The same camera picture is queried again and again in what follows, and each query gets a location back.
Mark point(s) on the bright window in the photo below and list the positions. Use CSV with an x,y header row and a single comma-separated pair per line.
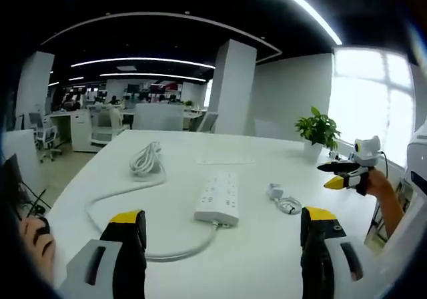
x,y
370,95

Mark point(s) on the green potted plant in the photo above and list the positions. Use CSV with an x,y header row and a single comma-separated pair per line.
x,y
318,129

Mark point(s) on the white power strip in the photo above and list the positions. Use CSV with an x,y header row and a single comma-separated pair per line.
x,y
220,195

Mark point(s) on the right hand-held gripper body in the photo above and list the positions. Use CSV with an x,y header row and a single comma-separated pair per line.
x,y
365,150

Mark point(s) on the dark monitor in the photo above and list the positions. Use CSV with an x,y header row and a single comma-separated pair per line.
x,y
11,185

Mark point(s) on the person's left hand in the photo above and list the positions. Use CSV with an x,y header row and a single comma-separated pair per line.
x,y
36,249

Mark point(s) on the person's white shirt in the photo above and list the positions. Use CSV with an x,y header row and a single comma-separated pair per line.
x,y
405,245

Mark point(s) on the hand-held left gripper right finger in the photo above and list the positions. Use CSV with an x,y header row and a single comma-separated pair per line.
x,y
320,262

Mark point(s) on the white charger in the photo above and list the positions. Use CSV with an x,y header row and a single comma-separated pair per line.
x,y
275,191

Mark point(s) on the white background office desk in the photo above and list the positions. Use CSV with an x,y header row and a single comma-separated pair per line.
x,y
75,129

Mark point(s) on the white desk partition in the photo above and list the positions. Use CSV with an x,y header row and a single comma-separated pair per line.
x,y
158,117

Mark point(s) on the long ceiling light strip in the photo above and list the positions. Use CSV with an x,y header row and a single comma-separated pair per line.
x,y
143,60
153,76
310,8

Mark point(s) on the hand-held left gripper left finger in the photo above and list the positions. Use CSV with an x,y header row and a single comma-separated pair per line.
x,y
126,262

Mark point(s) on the white worn device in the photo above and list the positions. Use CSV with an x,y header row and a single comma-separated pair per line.
x,y
417,155

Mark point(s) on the white office chair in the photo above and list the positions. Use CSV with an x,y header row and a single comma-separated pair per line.
x,y
45,133
106,123

